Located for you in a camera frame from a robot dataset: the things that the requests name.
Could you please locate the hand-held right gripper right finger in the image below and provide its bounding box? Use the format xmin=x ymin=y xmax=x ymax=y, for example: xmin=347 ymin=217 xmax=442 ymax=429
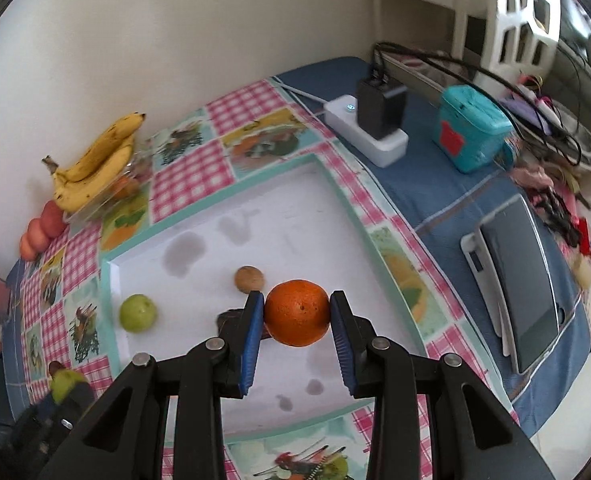
xmin=329 ymin=290 xmax=556 ymax=480

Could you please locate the white tablet stand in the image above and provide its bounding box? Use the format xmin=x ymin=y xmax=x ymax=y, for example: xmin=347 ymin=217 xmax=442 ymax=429
xmin=460 ymin=230 xmax=521 ymax=358

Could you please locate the white lattice grille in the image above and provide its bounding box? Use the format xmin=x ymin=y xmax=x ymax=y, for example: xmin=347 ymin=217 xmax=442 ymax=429
xmin=475 ymin=0 xmax=561 ymax=88

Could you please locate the pile of colourful hair accessories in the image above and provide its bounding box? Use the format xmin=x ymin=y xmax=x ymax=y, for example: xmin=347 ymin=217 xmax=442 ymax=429
xmin=513 ymin=165 xmax=591 ymax=288

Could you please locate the oval green jujube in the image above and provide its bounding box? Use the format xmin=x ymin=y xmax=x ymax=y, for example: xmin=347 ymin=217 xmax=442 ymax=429
xmin=50 ymin=370 xmax=88 ymax=403

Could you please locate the large orange tangerine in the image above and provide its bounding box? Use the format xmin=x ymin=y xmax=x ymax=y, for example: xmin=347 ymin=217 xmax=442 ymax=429
xmin=264 ymin=279 xmax=332 ymax=348

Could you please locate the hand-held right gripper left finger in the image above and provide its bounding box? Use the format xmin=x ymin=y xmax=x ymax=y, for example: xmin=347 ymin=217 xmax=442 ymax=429
xmin=40 ymin=290 xmax=266 ymax=480

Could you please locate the yellow spotted banana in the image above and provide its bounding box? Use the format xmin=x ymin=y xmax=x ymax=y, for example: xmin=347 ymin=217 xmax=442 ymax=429
xmin=42 ymin=142 xmax=136 ymax=213
xmin=58 ymin=112 xmax=147 ymax=183

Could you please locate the white tray with teal rim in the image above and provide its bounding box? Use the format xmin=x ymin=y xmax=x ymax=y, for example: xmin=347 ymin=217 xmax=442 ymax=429
xmin=100 ymin=152 xmax=501 ymax=448

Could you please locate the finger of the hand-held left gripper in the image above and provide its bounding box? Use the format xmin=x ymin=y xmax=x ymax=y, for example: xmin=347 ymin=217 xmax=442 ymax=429
xmin=34 ymin=392 xmax=60 ymax=427
xmin=70 ymin=380 xmax=97 ymax=413

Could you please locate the small brown kiwi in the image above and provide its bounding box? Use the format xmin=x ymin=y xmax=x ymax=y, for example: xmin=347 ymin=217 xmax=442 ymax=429
xmin=234 ymin=266 xmax=265 ymax=295

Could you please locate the clear plastic container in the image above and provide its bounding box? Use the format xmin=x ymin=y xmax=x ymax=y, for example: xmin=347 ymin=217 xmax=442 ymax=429
xmin=62 ymin=152 xmax=153 ymax=223

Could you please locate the white power strip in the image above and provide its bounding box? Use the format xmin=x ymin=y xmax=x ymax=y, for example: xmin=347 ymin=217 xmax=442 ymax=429
xmin=324 ymin=95 xmax=409 ymax=168

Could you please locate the round green jujube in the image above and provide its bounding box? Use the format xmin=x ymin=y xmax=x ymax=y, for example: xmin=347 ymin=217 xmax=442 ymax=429
xmin=119 ymin=294 xmax=158 ymax=333

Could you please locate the dark tablet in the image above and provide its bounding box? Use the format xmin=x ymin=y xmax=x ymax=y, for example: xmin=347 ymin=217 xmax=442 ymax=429
xmin=479 ymin=195 xmax=561 ymax=375

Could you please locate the teal case with red patch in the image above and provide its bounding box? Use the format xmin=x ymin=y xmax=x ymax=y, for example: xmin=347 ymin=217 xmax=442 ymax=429
xmin=431 ymin=85 xmax=519 ymax=175

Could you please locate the black cable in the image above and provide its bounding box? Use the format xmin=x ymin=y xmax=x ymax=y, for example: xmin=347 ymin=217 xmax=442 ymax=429
xmin=373 ymin=40 xmax=583 ymax=167

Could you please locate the blue tablecloth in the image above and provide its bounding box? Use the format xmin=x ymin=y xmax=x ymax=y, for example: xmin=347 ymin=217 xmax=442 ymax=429
xmin=270 ymin=55 xmax=591 ymax=441

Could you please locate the pink checkered printed tablecloth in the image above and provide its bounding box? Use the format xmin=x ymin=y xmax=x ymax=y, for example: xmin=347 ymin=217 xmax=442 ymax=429
xmin=2 ymin=79 xmax=521 ymax=480

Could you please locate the black charger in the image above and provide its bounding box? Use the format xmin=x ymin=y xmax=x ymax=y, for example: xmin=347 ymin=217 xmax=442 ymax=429
xmin=357 ymin=77 xmax=409 ymax=141

